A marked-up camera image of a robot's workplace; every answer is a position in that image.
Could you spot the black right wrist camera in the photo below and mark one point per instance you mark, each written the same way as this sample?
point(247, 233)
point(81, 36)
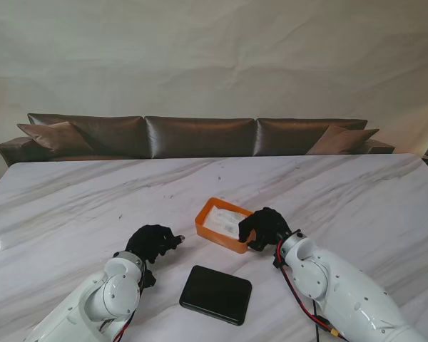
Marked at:
point(277, 261)

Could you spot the orange plastic tissue box cover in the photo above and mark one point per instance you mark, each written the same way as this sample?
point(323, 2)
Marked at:
point(214, 238)

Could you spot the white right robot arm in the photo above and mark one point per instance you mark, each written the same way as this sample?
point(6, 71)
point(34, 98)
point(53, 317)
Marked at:
point(342, 288)

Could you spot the black tissue box base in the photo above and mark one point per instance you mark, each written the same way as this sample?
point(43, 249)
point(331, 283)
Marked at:
point(215, 295)

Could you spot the brown leather sofa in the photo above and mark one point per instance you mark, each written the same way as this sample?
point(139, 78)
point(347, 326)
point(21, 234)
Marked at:
point(199, 137)

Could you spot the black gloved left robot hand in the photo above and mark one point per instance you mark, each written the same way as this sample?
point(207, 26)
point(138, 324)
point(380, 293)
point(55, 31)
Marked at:
point(150, 242)

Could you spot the brown throw pillow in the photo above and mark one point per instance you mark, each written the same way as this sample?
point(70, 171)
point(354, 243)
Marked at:
point(342, 140)
point(57, 137)

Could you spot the white green tissue pack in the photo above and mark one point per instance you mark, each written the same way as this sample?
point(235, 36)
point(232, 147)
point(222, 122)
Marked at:
point(223, 219)

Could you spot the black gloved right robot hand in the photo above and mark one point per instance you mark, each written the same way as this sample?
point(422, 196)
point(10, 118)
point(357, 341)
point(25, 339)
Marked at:
point(267, 224)

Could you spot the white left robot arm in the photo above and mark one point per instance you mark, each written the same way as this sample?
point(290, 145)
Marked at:
point(96, 303)

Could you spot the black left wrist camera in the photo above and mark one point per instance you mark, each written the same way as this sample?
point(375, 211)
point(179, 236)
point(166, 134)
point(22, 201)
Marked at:
point(148, 278)

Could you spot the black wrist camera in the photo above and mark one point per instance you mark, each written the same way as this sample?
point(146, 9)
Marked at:
point(148, 278)
point(277, 261)

